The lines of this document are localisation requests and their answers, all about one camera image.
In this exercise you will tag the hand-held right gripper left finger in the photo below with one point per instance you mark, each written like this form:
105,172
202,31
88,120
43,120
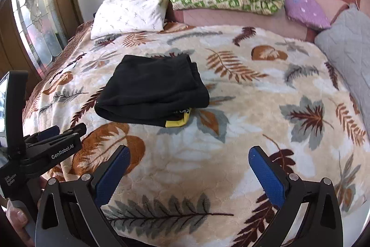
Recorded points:
112,174

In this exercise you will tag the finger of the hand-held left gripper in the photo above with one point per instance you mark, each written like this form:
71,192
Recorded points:
73,131
47,133

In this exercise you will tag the pink bed sheet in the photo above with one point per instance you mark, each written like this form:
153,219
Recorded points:
231,20

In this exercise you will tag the black pants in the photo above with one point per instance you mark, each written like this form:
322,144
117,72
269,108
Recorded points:
150,85

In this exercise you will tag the brown patterned bedspread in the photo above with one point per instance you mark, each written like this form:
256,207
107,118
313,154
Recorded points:
69,43

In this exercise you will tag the person's left hand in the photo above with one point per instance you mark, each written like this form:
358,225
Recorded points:
17,221

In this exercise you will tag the white twig print pillow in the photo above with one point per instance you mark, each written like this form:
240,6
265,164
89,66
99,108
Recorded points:
130,14

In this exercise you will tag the patterned glass window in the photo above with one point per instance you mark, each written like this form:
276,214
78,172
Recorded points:
37,21

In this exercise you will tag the purple pillow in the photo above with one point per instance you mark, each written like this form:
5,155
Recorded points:
306,9

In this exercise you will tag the grey quilted pillow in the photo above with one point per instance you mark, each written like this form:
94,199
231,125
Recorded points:
349,47

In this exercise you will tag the leaf print fleece blanket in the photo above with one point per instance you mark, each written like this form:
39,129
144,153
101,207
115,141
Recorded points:
231,125

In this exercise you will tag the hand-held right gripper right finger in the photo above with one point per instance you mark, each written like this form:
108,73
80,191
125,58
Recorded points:
267,177

